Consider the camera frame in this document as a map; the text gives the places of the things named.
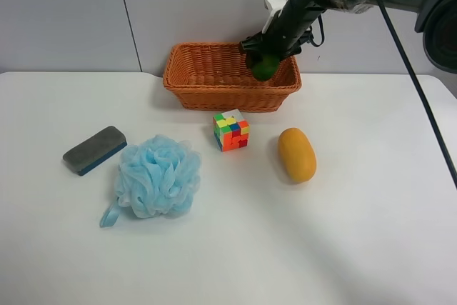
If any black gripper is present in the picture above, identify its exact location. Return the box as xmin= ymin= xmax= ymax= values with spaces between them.
xmin=239 ymin=0 xmax=323 ymax=62

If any green lemon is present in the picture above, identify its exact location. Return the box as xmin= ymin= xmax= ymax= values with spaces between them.
xmin=251 ymin=55 xmax=281 ymax=82

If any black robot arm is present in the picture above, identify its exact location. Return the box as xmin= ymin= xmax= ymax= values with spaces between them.
xmin=239 ymin=0 xmax=456 ymax=81

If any orange wicker basket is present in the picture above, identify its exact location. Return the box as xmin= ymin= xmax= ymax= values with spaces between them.
xmin=163 ymin=42 xmax=301 ymax=113

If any colourful puzzle cube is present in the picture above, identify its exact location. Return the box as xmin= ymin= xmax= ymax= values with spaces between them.
xmin=213 ymin=109 xmax=250 ymax=152

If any yellow mango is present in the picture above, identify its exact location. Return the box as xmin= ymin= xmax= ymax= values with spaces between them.
xmin=278 ymin=128 xmax=317 ymax=184

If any light blue bath loofah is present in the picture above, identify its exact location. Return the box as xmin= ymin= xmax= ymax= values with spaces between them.
xmin=99 ymin=135 xmax=202 ymax=228

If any grey blue whiteboard eraser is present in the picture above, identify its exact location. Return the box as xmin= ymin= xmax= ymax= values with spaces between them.
xmin=62 ymin=126 xmax=127 ymax=176

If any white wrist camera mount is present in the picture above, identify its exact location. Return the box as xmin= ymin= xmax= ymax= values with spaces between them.
xmin=261 ymin=0 xmax=288 ymax=34

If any black cable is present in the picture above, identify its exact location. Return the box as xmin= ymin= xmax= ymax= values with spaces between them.
xmin=369 ymin=0 xmax=457 ymax=186

